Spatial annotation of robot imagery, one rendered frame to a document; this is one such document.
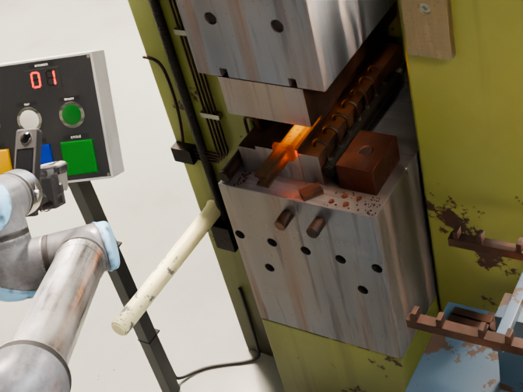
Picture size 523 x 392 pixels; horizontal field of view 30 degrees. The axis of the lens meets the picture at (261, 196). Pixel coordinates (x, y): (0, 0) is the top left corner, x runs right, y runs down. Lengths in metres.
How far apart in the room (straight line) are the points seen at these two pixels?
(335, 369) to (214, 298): 0.84
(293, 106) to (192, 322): 1.34
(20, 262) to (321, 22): 0.69
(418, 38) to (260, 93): 0.34
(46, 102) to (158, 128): 1.82
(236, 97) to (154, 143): 1.92
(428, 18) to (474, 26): 0.08
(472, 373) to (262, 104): 0.67
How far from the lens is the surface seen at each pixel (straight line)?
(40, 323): 1.36
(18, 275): 1.75
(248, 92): 1.95
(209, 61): 1.96
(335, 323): 2.25
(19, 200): 1.76
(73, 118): 2.14
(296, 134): 2.01
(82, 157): 2.15
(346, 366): 2.37
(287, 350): 2.45
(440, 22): 1.79
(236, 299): 2.79
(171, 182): 3.65
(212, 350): 3.00
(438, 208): 2.13
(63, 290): 1.48
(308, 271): 2.15
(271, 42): 1.83
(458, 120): 1.94
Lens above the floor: 2.21
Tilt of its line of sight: 40 degrees down
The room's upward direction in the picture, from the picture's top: 16 degrees counter-clockwise
